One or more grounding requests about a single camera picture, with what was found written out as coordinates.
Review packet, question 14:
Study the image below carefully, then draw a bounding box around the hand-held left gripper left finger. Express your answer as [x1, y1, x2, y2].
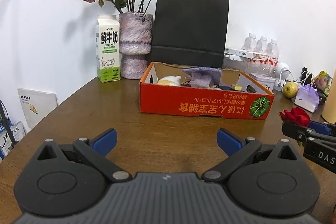
[35, 128, 133, 184]

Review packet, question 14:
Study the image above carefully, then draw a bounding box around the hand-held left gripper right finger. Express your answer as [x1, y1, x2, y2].
[202, 128, 302, 184]

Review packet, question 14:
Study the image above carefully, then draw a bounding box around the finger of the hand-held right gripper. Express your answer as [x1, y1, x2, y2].
[309, 121, 336, 136]
[281, 122, 336, 147]

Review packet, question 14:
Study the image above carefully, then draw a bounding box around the red artificial rose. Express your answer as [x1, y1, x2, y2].
[279, 107, 311, 127]

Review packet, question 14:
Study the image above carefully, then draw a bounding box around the red cardboard box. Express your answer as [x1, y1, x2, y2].
[139, 61, 275, 121]

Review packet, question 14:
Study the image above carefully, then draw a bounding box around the purple drawstring pouch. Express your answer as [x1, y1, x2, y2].
[182, 67, 222, 88]

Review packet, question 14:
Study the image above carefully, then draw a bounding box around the yellow plush toy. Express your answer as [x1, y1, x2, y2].
[157, 75, 182, 86]

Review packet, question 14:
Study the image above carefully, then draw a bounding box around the yellow thermos jug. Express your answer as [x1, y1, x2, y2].
[322, 94, 336, 125]

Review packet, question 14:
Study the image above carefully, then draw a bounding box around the purple gift bag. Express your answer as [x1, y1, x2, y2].
[294, 84, 319, 113]

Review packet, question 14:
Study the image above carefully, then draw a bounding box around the green pear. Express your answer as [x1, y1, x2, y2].
[283, 81, 299, 98]

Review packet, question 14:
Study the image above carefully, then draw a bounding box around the colorful snack packet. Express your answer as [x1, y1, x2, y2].
[314, 71, 330, 98]

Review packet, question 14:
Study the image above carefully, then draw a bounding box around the black power adapter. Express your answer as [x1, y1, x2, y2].
[301, 67, 314, 83]

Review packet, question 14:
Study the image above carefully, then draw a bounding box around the white round device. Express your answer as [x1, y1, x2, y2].
[274, 62, 289, 80]

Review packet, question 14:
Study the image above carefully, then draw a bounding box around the white printed board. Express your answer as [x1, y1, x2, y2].
[18, 88, 59, 130]

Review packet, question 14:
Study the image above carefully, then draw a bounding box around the white green milk carton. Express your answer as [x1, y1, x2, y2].
[94, 15, 121, 83]

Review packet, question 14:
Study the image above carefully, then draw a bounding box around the flat white box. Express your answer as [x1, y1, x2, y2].
[224, 47, 254, 59]

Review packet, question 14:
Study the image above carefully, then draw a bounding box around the blue white packet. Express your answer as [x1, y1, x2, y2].
[0, 121, 25, 159]

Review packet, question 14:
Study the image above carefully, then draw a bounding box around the purple fuzzy vase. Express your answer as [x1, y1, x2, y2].
[119, 13, 153, 80]

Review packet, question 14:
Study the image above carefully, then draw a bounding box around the black paper bag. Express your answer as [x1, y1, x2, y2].
[151, 0, 231, 68]

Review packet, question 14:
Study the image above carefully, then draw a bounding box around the white power strip with cables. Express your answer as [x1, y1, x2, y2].
[248, 72, 276, 90]

